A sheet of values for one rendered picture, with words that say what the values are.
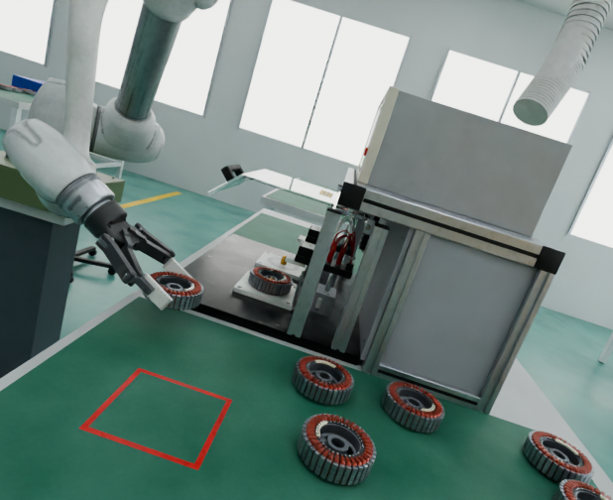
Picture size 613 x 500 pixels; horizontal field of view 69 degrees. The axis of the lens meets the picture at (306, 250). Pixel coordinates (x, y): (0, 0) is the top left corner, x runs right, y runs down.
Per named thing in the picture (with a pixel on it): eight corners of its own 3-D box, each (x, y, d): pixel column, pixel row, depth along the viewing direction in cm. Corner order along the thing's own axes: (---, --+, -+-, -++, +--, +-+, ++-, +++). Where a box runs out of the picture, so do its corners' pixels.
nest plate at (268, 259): (254, 266, 131) (255, 262, 131) (264, 254, 146) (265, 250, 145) (302, 282, 131) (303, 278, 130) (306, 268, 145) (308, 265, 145)
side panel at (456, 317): (361, 372, 93) (416, 229, 85) (361, 365, 96) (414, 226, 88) (489, 415, 92) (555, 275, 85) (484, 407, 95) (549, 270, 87)
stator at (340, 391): (350, 414, 77) (357, 396, 76) (289, 396, 76) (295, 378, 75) (346, 380, 88) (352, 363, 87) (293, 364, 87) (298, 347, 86)
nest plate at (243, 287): (232, 291, 108) (233, 286, 107) (246, 274, 122) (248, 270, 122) (291, 311, 107) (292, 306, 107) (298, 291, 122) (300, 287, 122)
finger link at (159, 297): (147, 272, 81) (145, 273, 80) (174, 300, 81) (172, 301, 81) (136, 282, 82) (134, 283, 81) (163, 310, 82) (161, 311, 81)
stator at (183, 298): (131, 298, 82) (135, 280, 81) (157, 281, 93) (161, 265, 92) (187, 317, 82) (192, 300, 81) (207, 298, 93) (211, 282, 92)
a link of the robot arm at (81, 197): (47, 208, 81) (70, 232, 82) (76, 175, 79) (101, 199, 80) (76, 202, 90) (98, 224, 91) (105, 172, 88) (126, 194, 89)
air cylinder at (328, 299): (309, 311, 111) (315, 291, 109) (311, 301, 118) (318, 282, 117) (328, 317, 111) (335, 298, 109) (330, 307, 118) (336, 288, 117)
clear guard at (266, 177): (207, 193, 90) (214, 165, 89) (237, 185, 113) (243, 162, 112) (360, 243, 89) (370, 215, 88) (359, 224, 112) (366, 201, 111)
